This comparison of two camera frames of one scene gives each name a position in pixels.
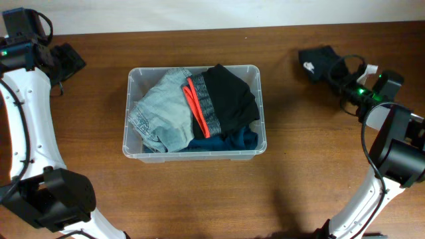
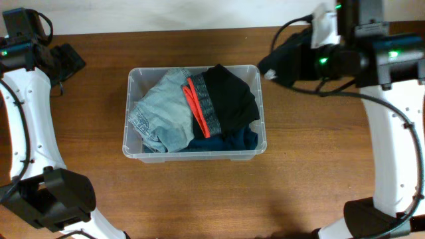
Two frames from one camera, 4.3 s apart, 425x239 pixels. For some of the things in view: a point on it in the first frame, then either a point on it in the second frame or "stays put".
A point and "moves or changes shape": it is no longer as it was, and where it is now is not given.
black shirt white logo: x=317 y=62 moves or changes shape
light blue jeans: x=163 y=117 stays put
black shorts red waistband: x=218 y=101 stays put
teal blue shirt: x=242 y=139 stays put
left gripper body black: x=62 y=62 stays put
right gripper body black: x=351 y=87 → x=313 y=63
